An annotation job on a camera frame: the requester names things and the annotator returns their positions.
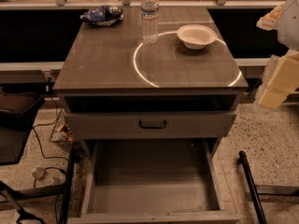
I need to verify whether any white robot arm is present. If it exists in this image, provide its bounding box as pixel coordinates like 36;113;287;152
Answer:
255;0;299;109

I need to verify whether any grey drawer cabinet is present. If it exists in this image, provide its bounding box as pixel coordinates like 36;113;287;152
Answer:
53;7;248;152

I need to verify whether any white paper bowl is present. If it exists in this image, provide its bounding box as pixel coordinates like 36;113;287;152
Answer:
177;24;217;49

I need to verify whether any clear plastic water bottle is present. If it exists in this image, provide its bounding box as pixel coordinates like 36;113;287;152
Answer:
141;0;159;45

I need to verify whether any blue chip bag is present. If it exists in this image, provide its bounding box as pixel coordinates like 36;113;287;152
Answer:
80;6;123;26

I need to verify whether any black office chair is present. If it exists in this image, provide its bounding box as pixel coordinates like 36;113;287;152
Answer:
0;87;45;165

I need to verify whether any black metal stand leg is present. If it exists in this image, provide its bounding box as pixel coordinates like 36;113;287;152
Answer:
0;148;78;224

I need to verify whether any closed top drawer with handle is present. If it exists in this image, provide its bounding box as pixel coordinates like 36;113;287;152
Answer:
65;111;236;140

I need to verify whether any wire basket with items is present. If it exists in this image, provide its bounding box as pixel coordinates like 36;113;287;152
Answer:
50;109;74;152

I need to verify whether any black power cable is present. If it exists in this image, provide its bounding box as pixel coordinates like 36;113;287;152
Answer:
31;75;70;179

